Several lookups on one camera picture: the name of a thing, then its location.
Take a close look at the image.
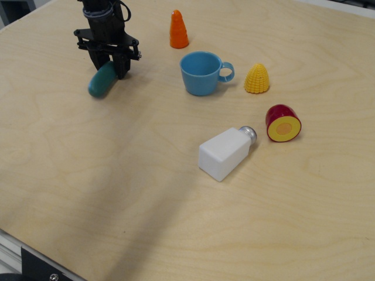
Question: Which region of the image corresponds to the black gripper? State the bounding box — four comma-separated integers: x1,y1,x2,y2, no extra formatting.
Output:
74,16,141,80

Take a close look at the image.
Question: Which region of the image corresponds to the green toy cucumber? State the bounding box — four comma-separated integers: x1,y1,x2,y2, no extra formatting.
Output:
88,61,118,98

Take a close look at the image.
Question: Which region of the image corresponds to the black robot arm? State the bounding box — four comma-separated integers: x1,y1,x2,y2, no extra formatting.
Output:
74,0,141,80

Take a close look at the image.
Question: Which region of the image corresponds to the blue plastic cup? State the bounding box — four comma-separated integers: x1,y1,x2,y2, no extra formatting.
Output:
179,51,235,97

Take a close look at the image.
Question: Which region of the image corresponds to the orange toy carrot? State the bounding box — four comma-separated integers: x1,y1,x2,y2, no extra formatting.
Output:
169,9,189,49

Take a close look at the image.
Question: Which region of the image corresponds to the white salt shaker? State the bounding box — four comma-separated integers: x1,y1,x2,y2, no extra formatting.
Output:
198,126,257,181

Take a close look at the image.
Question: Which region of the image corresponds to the yellow toy corn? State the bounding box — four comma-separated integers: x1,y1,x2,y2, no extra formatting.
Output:
244,63,270,94

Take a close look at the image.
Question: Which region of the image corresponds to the red yellow toy fruit half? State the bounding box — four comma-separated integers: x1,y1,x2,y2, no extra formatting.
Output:
265,104,302,142

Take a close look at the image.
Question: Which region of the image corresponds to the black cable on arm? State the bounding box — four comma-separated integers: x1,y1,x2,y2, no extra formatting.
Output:
118,0,132,23

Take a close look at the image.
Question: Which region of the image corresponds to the black corner bracket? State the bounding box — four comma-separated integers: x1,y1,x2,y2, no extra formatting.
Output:
21,246,85,281

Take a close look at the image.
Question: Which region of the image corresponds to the aluminium table frame rail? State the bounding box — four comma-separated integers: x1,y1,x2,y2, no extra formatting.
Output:
0,229,23,274

